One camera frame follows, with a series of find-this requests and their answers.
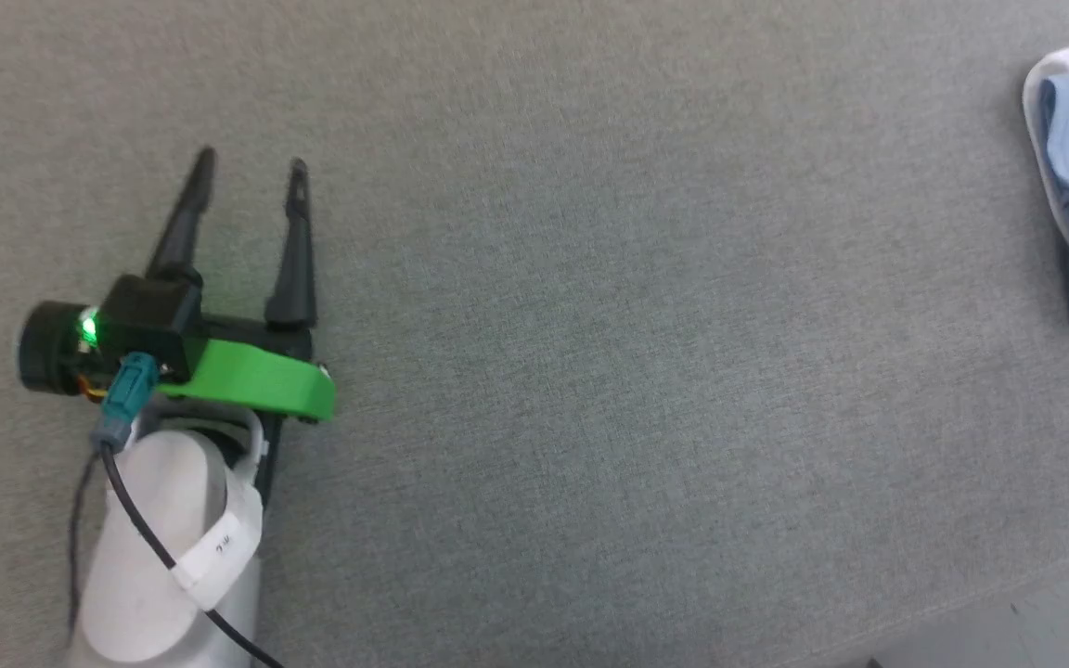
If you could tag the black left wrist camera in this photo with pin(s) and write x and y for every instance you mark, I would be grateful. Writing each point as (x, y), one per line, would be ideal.
(126, 320)

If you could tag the grey fabric sofa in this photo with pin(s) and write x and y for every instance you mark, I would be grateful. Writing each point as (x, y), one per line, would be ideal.
(590, 325)

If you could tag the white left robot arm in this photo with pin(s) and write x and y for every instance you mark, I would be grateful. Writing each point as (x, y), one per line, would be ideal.
(154, 557)

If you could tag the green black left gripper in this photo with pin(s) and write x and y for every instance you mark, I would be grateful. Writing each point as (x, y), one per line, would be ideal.
(256, 376)

